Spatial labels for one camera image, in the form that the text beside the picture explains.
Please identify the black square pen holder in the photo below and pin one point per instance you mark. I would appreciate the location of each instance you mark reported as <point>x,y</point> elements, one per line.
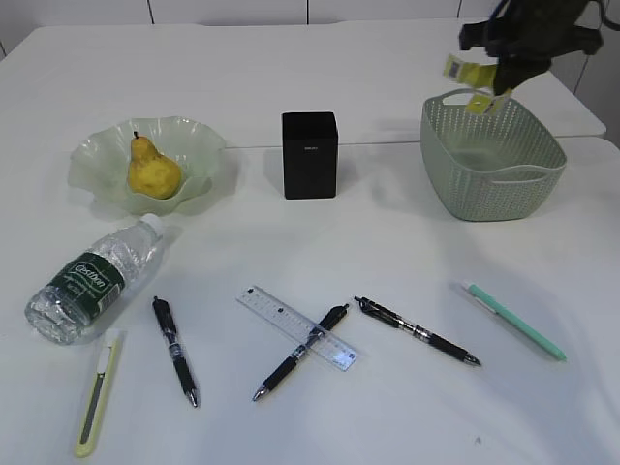
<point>310,155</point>

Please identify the clear plastic ruler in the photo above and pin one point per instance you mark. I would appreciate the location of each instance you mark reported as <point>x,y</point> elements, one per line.
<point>298,327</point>

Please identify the yellow pear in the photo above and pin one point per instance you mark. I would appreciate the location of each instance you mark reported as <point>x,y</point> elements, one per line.
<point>150,172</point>

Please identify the black pen right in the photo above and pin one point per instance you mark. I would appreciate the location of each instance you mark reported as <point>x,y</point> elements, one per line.
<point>422,334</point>

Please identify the black pen under ruler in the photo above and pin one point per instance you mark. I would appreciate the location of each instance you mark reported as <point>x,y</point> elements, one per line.
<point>328,322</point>

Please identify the green woven plastic basket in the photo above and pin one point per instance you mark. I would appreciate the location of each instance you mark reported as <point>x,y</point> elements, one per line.
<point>488,168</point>

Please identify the yellow white waste paper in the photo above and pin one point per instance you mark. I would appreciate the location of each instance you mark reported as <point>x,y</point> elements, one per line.
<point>480,78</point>

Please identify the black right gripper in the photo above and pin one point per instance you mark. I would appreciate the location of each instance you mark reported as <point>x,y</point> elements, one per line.
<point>526,34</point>

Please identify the black pen leftmost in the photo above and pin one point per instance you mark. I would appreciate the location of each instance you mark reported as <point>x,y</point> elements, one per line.
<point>162,311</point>

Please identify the clear plastic water bottle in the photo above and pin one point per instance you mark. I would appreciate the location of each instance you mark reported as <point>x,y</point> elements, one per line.
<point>86,287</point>

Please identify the yellow-green utility knife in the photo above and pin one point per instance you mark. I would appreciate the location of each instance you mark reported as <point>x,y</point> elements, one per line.
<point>97,398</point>

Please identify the mint green pen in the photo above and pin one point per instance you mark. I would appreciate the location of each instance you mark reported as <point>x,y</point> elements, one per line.
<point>496,308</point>

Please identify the pale green glass plate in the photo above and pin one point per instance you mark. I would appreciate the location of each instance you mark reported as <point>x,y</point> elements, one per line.
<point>101,162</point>

